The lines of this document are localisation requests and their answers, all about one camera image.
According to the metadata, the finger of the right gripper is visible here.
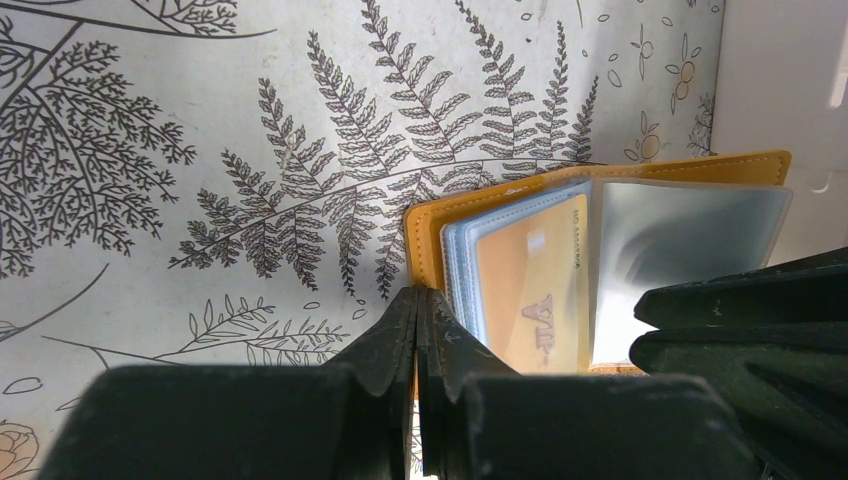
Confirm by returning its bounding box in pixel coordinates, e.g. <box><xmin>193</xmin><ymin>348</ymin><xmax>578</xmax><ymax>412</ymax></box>
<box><xmin>630</xmin><ymin>324</ymin><xmax>847</xmax><ymax>479</ymax></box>
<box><xmin>634</xmin><ymin>248</ymin><xmax>847</xmax><ymax>330</ymax></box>

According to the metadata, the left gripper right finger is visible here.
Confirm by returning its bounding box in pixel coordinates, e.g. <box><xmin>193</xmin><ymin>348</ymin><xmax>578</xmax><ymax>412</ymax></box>
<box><xmin>418</xmin><ymin>288</ymin><xmax>758</xmax><ymax>479</ymax></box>

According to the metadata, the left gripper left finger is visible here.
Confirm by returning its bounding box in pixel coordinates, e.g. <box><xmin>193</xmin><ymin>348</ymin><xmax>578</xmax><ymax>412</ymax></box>
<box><xmin>39</xmin><ymin>287</ymin><xmax>419</xmax><ymax>479</ymax></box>

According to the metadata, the yellow card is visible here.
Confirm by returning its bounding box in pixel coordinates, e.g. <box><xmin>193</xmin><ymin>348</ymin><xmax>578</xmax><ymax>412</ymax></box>
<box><xmin>476</xmin><ymin>194</ymin><xmax>590</xmax><ymax>374</ymax></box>

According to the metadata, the orange leather card holder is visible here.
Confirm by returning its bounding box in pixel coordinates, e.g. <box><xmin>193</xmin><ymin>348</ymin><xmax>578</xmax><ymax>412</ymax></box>
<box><xmin>403</xmin><ymin>150</ymin><xmax>792</xmax><ymax>374</ymax></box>

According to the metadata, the white plastic tray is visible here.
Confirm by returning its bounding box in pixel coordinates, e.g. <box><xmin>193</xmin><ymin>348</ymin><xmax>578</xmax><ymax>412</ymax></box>
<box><xmin>712</xmin><ymin>1</ymin><xmax>847</xmax><ymax>264</ymax></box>

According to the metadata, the floral table mat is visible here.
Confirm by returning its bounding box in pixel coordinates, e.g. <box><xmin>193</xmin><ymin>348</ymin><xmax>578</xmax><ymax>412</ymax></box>
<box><xmin>1</xmin><ymin>1</ymin><xmax>727</xmax><ymax>479</ymax></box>

